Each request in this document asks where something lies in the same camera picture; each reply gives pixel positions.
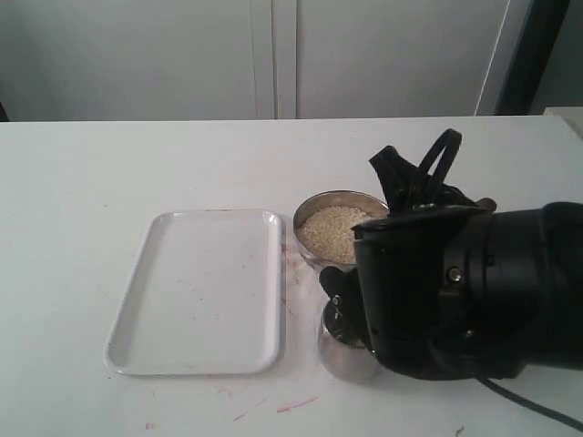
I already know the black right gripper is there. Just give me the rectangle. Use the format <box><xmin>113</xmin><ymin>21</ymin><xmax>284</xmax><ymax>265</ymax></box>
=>
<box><xmin>319</xmin><ymin>205</ymin><xmax>496</xmax><ymax>378</ymax></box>

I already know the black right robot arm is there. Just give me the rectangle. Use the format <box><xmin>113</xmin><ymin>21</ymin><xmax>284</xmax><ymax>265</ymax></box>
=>
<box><xmin>319</xmin><ymin>147</ymin><xmax>582</xmax><ymax>381</ymax></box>

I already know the stainless steel cup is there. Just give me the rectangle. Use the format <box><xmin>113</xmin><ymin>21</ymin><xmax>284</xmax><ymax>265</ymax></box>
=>
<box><xmin>317</xmin><ymin>300</ymin><xmax>381</xmax><ymax>383</ymax></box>

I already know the steel bowl of rice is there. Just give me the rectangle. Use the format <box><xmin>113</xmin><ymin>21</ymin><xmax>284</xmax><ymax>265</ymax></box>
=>
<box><xmin>292</xmin><ymin>190</ymin><xmax>389</xmax><ymax>271</ymax></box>

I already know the white rectangular plastic tray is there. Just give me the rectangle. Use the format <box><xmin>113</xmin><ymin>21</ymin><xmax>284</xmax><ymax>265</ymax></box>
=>
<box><xmin>105</xmin><ymin>209</ymin><xmax>284</xmax><ymax>376</ymax></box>

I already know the white cabinet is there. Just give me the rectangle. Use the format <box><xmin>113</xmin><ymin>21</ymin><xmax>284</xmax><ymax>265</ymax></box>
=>
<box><xmin>1</xmin><ymin>1</ymin><xmax>533</xmax><ymax>121</ymax></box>

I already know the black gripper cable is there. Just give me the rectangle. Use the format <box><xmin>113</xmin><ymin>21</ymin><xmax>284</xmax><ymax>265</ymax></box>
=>
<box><xmin>409</xmin><ymin>128</ymin><xmax>583</xmax><ymax>437</ymax></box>

